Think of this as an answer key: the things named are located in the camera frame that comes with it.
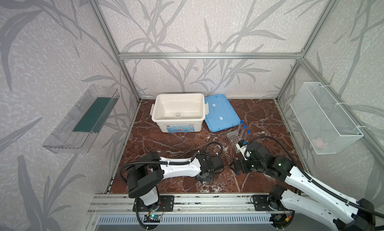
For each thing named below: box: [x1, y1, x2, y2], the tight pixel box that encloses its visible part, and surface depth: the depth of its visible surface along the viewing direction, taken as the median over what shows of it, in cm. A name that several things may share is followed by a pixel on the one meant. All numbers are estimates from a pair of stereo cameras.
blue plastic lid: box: [204, 94, 241, 133], surface depth 111 cm
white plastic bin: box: [150, 93, 209, 133], surface depth 101 cm
